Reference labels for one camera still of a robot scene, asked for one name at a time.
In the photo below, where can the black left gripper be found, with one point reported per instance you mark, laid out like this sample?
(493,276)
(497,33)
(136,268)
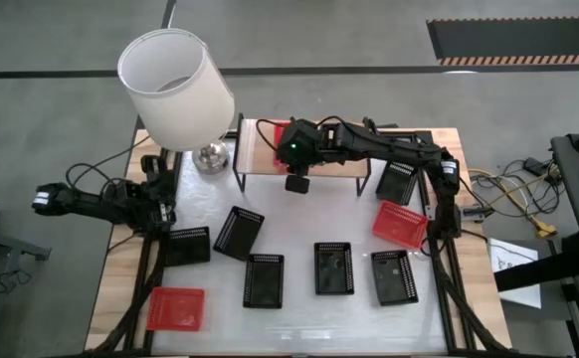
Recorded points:
(159,219)

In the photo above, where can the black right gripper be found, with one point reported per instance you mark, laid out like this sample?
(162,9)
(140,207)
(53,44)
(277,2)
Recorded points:
(299,149)

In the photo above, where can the red plastic perforated basket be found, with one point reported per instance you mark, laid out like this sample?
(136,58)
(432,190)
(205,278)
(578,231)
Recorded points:
(279,130)
(175,309)
(399,225)

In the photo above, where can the black plastic perforated basket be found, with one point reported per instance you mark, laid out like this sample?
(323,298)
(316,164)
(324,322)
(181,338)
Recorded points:
(394,278)
(190,247)
(396,185)
(263,282)
(333,269)
(238,233)

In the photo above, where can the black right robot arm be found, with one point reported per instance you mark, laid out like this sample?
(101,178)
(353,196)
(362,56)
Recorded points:
(399,146)

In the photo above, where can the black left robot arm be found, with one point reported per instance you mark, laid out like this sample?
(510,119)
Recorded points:
(85,203)

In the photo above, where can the wooden shelf black metal legs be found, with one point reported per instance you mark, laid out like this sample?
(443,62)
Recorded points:
(259,164)

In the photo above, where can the white glossy table mat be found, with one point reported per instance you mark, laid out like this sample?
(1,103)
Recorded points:
(309,214)

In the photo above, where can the white shade silver table lamp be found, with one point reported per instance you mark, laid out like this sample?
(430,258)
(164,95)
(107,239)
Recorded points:
(180,114)

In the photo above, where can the gray metal desk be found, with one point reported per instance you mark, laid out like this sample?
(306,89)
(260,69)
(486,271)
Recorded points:
(1,238)

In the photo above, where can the black power adapter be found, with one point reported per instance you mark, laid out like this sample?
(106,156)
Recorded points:
(535,166)

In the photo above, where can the black mat hazard stripe edge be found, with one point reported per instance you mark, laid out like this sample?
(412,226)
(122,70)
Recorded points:
(518,42)

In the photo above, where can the white paper sheet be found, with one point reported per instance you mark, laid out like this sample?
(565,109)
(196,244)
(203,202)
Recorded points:
(521,297)

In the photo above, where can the gray black side cart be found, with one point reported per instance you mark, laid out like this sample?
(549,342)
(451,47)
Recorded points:
(573,174)

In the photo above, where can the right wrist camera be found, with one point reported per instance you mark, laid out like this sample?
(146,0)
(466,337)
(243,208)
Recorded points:
(297,184)

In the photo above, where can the black aluminium table frame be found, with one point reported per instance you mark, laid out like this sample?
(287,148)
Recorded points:
(442,298)

